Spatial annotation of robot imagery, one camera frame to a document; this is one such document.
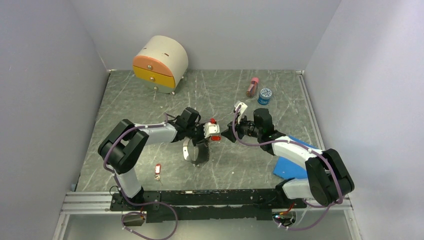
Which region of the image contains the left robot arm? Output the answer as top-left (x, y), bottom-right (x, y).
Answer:
top-left (97, 107), bottom-right (220, 210)

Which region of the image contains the blue round tin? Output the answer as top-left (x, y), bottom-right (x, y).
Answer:
top-left (257, 88), bottom-right (272, 106)

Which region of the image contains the round beige drawer box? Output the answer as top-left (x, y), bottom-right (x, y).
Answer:
top-left (132, 35), bottom-right (189, 95)

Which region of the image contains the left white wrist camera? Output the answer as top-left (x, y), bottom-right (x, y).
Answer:
top-left (203, 118), bottom-right (221, 139)

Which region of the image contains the purple cable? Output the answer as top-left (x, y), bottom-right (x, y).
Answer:
top-left (231, 105), bottom-right (345, 232)
top-left (103, 112), bottom-right (179, 240)

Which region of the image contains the blue foam sheet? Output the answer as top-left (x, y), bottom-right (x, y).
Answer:
top-left (272, 136), bottom-right (322, 180)

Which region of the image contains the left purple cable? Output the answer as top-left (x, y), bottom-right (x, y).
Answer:
top-left (103, 112), bottom-right (179, 240)

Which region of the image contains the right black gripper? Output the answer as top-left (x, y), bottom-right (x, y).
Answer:
top-left (221, 112), bottom-right (262, 143)

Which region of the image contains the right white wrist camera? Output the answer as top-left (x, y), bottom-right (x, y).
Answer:
top-left (234, 101), bottom-right (248, 123)

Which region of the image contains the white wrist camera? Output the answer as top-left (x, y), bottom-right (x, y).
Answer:
top-left (234, 101), bottom-right (248, 123)
top-left (203, 118), bottom-right (221, 139)

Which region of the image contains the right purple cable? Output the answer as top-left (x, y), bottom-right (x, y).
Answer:
top-left (231, 105), bottom-right (345, 232)

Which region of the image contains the aluminium frame rail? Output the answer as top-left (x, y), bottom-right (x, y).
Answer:
top-left (60, 188), bottom-right (354, 216)

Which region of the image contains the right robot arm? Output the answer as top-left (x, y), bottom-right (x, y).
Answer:
top-left (221, 103), bottom-right (355, 208)

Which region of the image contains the key with red label fob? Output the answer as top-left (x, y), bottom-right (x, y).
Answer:
top-left (154, 163), bottom-right (162, 182)

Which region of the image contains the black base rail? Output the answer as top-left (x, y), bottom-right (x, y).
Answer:
top-left (109, 188), bottom-right (306, 223)

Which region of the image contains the pink capped brown vial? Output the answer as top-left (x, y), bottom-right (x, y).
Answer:
top-left (246, 77), bottom-right (259, 98)

